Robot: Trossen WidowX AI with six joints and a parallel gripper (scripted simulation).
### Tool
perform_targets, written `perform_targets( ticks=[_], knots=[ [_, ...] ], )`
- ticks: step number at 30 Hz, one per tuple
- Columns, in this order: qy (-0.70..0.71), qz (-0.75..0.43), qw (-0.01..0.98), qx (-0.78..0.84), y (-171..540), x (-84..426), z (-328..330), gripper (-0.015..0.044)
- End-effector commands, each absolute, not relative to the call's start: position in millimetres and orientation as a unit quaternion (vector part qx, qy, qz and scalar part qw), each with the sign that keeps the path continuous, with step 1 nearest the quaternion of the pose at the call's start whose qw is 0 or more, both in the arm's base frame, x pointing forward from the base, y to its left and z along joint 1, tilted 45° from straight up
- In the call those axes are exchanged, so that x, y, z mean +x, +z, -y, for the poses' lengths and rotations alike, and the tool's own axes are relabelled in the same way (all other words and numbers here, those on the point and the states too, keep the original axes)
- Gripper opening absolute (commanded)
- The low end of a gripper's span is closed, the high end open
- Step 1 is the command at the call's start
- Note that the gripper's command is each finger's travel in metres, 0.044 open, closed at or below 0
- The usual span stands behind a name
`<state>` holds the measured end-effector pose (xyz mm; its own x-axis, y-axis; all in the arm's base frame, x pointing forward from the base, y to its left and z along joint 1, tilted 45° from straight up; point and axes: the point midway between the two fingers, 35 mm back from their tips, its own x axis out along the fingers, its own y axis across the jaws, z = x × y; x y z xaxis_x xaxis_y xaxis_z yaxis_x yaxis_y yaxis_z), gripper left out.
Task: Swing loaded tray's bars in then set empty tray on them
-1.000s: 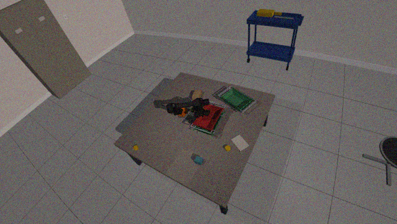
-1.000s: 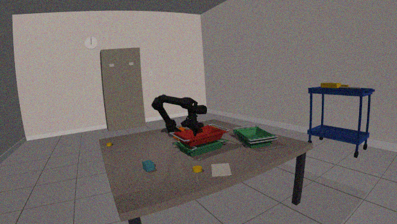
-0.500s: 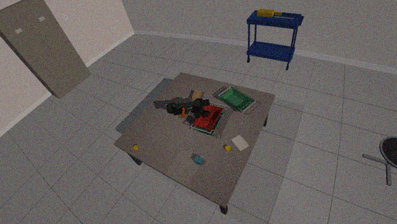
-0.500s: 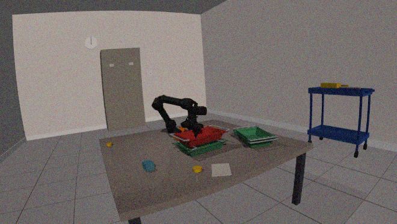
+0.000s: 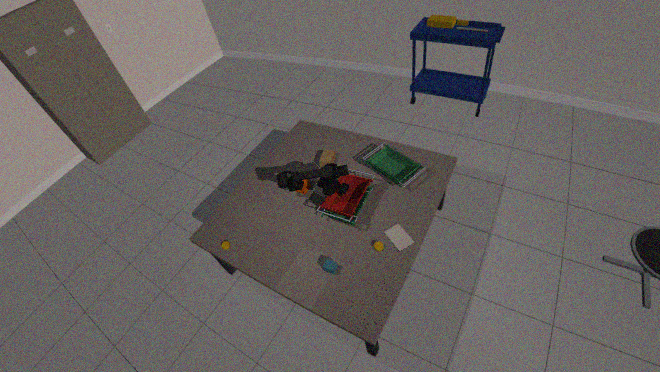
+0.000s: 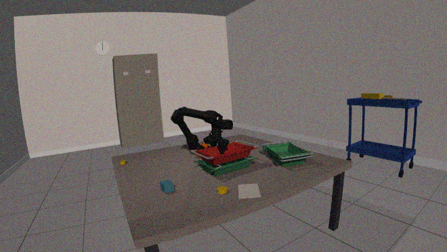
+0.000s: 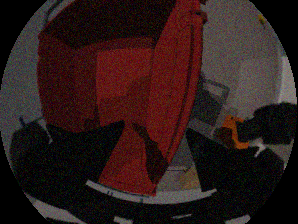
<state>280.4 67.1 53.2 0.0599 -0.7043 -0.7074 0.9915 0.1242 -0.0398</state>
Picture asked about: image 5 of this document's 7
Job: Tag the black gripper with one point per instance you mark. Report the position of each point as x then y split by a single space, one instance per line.
342 187

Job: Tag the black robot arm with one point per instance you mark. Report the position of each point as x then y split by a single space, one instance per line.
330 171

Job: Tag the small teal block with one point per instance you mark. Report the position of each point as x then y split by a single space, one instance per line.
330 266

